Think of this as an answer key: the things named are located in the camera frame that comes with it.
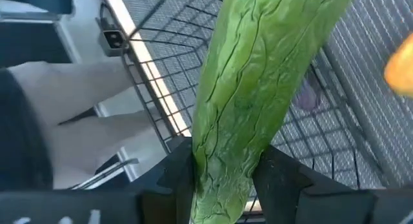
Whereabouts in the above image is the dark blue furniture panel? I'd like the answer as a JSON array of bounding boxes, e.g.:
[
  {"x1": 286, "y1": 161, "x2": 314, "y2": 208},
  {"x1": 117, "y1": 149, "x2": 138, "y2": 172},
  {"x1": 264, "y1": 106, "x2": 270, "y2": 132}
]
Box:
[{"x1": 0, "y1": 0, "x2": 77, "y2": 67}]

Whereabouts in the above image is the grey woven placemat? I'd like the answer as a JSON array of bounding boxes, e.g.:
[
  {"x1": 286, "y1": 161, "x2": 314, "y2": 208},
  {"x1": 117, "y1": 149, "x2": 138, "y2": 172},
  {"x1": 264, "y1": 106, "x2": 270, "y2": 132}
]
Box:
[{"x1": 119, "y1": 0, "x2": 413, "y2": 189}]

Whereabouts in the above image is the small grey camera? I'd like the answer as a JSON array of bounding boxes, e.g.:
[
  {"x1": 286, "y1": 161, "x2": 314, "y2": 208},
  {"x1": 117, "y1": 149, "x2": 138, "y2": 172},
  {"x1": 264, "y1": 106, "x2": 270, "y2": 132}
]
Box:
[{"x1": 96, "y1": 17, "x2": 130, "y2": 57}]

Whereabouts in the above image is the green romaine lettuce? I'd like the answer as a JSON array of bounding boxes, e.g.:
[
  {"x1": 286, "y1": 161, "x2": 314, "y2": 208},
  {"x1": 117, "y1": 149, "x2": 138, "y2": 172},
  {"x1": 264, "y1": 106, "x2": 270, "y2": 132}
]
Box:
[{"x1": 190, "y1": 0, "x2": 356, "y2": 224}]

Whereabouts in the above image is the metal chair base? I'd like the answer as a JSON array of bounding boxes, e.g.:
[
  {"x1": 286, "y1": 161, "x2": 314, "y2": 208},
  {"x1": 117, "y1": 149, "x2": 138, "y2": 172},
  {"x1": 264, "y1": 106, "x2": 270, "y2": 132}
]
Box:
[{"x1": 69, "y1": 158, "x2": 139, "y2": 190}]

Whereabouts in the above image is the yellow lemon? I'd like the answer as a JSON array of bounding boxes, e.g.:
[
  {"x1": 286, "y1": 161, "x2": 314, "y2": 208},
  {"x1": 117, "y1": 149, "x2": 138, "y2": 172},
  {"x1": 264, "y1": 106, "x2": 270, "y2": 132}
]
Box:
[{"x1": 383, "y1": 33, "x2": 413, "y2": 97}]

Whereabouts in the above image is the black wire basket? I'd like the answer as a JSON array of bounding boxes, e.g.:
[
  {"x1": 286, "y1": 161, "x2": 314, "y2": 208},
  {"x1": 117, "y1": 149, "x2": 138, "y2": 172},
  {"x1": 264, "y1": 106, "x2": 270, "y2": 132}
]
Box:
[{"x1": 121, "y1": 0, "x2": 388, "y2": 224}]

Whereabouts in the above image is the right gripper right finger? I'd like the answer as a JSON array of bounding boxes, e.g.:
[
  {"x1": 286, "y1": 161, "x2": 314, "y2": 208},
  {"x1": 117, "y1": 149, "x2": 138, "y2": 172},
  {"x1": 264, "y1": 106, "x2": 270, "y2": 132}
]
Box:
[{"x1": 253, "y1": 145, "x2": 352, "y2": 224}]

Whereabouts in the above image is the small purple eggplant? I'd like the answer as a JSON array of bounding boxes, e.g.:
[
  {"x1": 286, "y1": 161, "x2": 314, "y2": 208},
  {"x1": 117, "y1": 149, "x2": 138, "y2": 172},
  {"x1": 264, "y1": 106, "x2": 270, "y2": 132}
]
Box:
[{"x1": 292, "y1": 78, "x2": 323, "y2": 112}]

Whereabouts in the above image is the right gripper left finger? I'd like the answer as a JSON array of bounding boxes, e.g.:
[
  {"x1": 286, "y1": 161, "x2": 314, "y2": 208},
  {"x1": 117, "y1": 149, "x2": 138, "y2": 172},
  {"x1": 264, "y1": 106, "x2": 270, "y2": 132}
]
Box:
[{"x1": 127, "y1": 136, "x2": 196, "y2": 224}]

